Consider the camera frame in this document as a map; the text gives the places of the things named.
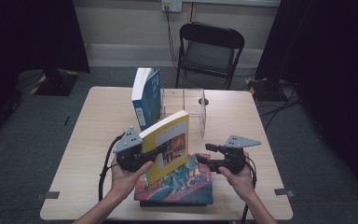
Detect colorful illustrated book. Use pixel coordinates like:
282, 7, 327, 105
133, 152, 214, 206

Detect person's left hand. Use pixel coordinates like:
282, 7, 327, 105
109, 155, 155, 201

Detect black folding chair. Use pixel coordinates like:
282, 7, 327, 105
175, 21, 246, 91

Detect yellow book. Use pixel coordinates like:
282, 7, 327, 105
139, 110, 190, 187

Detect black socket cable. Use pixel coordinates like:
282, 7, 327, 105
165, 8, 181, 74

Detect black floor cable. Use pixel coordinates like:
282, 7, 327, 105
258, 78, 302, 132

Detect clear acrylic book rack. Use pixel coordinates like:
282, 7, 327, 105
159, 88, 208, 138

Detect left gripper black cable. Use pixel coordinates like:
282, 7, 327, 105
97, 133, 125, 203

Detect white wall socket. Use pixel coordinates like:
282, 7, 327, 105
161, 0, 183, 13

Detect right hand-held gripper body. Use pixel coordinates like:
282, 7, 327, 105
215, 133, 262, 175

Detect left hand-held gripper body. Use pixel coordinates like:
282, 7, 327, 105
112, 125, 157, 174

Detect person's right hand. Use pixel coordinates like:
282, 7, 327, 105
217, 151, 257, 202

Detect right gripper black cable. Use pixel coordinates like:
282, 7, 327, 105
241, 155, 259, 224

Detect black stand base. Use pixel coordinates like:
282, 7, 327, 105
247, 77, 293, 102
30, 68, 81, 97

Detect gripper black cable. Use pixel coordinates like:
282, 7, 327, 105
241, 155, 259, 224
97, 133, 125, 203

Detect grey tape piece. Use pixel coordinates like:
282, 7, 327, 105
35, 190, 61, 202
273, 188, 296, 198

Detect black curtain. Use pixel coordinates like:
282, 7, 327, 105
0, 0, 91, 153
255, 0, 358, 206

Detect blue book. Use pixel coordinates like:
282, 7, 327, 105
131, 67, 162, 133

